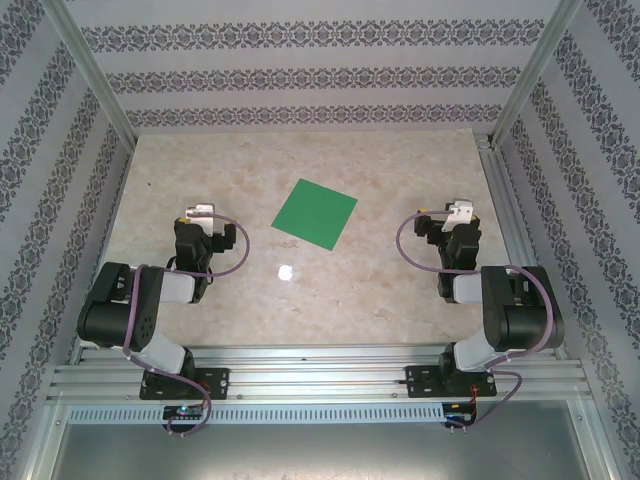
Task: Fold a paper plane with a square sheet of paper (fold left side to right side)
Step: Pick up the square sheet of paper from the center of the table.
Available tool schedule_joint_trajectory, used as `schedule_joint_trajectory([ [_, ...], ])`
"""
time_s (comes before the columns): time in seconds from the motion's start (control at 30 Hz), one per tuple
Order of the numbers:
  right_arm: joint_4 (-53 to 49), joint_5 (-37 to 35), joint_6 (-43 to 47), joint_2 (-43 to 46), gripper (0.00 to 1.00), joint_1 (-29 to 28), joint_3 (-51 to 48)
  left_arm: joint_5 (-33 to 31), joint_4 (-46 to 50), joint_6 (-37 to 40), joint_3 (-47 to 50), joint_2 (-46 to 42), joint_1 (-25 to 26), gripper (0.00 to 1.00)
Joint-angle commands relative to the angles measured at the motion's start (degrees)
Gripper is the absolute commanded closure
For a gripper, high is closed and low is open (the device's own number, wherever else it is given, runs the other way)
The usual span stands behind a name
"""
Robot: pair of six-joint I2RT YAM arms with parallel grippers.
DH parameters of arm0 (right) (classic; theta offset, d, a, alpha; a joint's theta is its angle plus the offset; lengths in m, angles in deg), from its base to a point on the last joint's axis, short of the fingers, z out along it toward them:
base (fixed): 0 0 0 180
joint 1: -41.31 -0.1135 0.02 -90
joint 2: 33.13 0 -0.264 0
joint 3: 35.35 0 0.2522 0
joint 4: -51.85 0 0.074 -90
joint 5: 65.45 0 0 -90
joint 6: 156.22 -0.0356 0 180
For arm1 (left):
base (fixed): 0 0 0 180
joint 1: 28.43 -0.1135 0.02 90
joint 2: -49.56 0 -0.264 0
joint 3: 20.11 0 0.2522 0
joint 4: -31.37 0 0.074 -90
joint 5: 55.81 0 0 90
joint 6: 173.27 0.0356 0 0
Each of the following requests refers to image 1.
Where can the green square paper sheet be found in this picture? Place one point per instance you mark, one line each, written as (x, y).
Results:
(315, 215)

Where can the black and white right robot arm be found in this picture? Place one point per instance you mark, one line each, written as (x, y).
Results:
(525, 320)

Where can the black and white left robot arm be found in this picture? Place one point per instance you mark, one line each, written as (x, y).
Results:
(110, 310)

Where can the grey metal sheet panel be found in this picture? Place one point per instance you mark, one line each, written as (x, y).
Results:
(320, 452)

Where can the left small circuit board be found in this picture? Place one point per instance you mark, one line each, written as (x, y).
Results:
(184, 412)

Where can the small circuit board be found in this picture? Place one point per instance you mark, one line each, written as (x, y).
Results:
(184, 412)
(459, 418)

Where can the right small circuit board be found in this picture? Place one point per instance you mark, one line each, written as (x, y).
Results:
(459, 418)

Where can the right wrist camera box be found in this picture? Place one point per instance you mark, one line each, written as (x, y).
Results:
(459, 214)

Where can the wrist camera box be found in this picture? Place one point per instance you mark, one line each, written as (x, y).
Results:
(200, 212)
(459, 214)

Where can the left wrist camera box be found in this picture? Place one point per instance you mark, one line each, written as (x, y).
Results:
(200, 212)

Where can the aluminium side rail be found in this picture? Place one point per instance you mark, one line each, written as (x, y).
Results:
(515, 235)

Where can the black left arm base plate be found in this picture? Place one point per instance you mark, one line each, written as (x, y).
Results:
(220, 382)

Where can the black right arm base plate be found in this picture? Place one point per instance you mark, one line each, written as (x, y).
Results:
(420, 382)

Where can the aluminium mounting rail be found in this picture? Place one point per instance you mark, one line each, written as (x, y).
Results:
(320, 372)

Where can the aluminium frame post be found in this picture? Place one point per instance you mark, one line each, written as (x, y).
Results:
(90, 70)
(535, 70)

